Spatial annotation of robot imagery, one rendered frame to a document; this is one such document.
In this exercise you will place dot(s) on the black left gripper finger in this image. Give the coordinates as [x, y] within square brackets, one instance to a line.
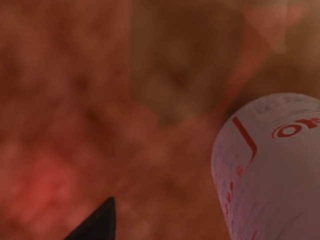
[100, 222]

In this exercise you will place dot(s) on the white cylinder with red print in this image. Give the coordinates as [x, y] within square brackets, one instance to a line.
[270, 175]

